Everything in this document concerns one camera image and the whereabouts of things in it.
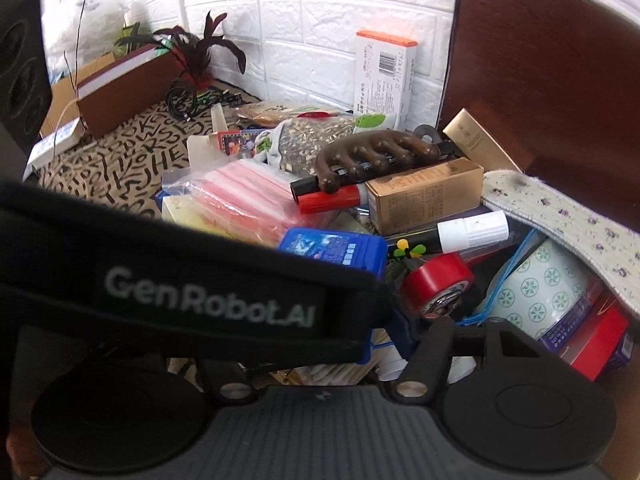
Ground colourful card packet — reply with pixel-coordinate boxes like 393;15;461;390
216;129;273;158

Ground brown wooden massager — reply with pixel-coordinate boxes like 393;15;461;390
315;129;443;195

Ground grey floral insole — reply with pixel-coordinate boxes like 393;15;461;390
481;170;640;318

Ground bag of seeds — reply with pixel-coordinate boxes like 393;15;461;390
260;116;361;173

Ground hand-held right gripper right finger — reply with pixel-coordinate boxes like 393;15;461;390
390;310;558;406

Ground green leaf printed packet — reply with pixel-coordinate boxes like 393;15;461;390
352;112;401;133

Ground red tape roll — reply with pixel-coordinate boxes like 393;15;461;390
400;252;478;321

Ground dark red feather bunch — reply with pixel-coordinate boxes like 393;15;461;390
115;10;248;91

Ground bag of pink packets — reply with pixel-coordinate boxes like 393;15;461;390
162;157;341;248

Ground white plastic bag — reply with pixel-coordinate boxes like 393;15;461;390
50;0;131;61

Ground black marker with white cap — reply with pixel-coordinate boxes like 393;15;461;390
387;210;510;261

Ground yellow green barcode box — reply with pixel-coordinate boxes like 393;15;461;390
161;192;261;246

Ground pale green patterned tape roll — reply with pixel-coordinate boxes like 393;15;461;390
472;237;601;343

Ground black speaker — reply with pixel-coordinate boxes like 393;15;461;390
0;0;53;153

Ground dark brown wooden board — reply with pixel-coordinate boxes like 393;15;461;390
435;0;640;233

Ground gold brown carton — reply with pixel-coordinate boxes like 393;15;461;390
364;156;485;236

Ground white power strip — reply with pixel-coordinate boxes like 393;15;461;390
27;117;83;168

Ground brown snack packet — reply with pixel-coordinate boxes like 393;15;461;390
235;101;301;128

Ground red tube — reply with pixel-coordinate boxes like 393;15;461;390
296;185;362;214

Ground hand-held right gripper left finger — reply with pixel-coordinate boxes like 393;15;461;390
200;357;258;406

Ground black cables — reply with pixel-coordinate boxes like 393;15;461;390
165;77;241;121

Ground red box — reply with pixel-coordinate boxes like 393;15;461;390
540;280;630;382

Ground white box with orange top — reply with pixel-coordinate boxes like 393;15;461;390
354;29;418;131

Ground slim gold box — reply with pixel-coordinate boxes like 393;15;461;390
442;107;523;173

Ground open cardboard box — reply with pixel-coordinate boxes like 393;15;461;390
50;52;118;126

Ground person's left hand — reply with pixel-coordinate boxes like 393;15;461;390
5;427;48;468

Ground pale wooden pieces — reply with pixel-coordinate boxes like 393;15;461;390
270;360;376;388

